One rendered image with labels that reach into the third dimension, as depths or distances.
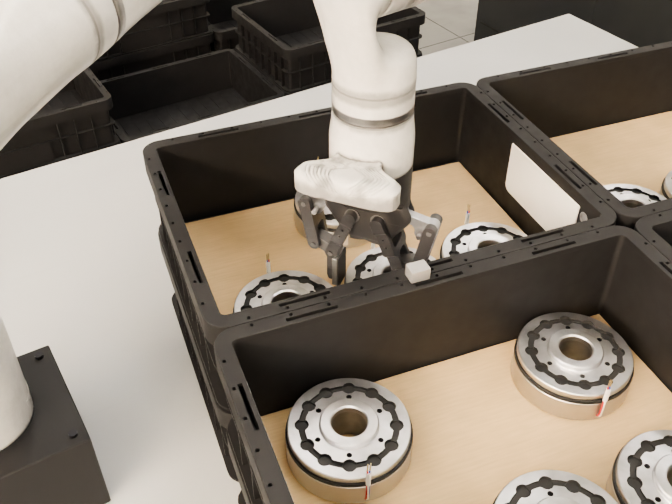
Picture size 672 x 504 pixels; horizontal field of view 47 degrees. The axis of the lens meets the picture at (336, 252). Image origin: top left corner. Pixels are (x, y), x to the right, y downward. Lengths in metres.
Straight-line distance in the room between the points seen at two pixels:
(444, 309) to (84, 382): 0.43
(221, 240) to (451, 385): 0.31
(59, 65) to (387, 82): 0.26
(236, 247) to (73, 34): 0.31
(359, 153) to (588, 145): 0.48
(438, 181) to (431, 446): 0.39
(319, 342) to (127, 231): 0.53
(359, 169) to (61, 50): 0.25
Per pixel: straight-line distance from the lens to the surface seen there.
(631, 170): 1.04
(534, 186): 0.86
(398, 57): 0.63
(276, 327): 0.63
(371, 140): 0.65
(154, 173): 0.81
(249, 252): 0.85
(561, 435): 0.71
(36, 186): 1.25
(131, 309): 1.00
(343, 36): 0.60
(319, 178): 0.64
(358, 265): 0.78
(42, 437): 0.76
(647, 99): 1.15
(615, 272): 0.78
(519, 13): 2.45
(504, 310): 0.74
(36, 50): 0.65
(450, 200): 0.93
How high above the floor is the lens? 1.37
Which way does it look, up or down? 40 degrees down
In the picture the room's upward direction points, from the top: straight up
